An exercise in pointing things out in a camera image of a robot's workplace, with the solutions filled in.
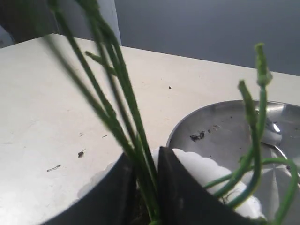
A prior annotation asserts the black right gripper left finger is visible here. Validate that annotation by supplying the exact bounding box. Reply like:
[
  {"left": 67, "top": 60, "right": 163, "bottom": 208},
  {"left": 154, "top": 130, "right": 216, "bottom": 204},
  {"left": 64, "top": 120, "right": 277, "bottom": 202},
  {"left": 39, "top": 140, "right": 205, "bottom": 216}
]
[{"left": 43, "top": 153, "right": 136, "bottom": 225}]

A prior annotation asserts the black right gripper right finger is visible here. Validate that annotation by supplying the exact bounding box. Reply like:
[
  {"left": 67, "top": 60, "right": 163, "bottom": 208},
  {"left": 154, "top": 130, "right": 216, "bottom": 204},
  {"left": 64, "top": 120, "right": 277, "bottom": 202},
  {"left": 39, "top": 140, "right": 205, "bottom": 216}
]
[{"left": 157, "top": 147, "right": 265, "bottom": 225}]

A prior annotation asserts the shiny metal spoon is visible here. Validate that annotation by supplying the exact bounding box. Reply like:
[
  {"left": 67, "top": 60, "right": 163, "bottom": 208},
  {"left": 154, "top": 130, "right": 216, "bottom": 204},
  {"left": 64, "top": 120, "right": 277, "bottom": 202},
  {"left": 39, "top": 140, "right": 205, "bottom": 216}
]
[{"left": 261, "top": 106, "right": 300, "bottom": 172}]

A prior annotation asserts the red artificial flower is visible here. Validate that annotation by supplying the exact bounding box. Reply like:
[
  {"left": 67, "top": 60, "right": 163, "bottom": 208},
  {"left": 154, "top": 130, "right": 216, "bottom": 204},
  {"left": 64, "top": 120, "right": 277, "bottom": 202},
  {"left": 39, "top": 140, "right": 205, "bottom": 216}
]
[{"left": 43, "top": 0, "right": 300, "bottom": 225}]

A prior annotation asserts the white scalloped plastic pot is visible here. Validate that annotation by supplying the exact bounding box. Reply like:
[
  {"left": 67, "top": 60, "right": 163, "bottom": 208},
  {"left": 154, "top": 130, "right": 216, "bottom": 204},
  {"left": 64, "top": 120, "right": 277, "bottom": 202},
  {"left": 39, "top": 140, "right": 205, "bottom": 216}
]
[{"left": 77, "top": 147, "right": 267, "bottom": 221}]

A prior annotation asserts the round steel plate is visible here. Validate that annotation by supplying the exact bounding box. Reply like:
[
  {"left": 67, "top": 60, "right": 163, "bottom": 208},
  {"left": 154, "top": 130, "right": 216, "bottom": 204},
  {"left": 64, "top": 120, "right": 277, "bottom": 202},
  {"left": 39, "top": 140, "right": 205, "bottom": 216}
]
[{"left": 167, "top": 100, "right": 300, "bottom": 220}]

